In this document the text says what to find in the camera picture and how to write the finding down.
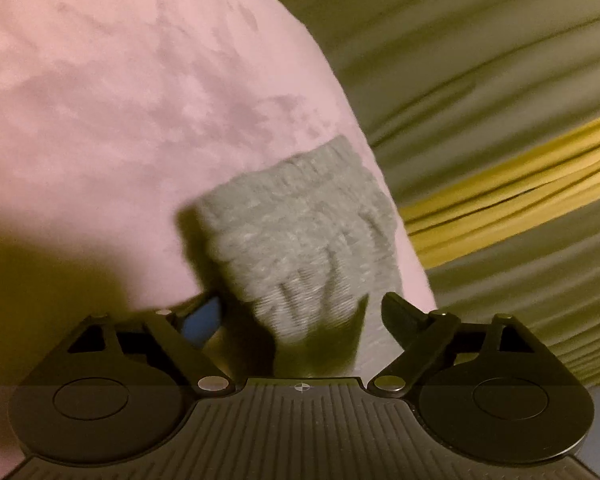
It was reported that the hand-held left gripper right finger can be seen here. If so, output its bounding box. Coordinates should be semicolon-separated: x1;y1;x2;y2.
367;291;537;397

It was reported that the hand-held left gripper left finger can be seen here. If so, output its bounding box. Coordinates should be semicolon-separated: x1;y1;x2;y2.
67;291;236;397

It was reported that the grey-green curtain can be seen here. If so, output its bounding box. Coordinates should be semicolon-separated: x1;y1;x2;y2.
230;0;600;212
420;180;600;387

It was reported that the pink bed sheet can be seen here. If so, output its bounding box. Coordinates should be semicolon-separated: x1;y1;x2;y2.
0;0;439;461

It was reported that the yellow curtain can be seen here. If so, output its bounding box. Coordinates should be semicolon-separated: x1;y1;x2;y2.
399;110;600;270

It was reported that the grey knitted sock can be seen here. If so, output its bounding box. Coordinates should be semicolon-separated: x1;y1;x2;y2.
194;139;399;347

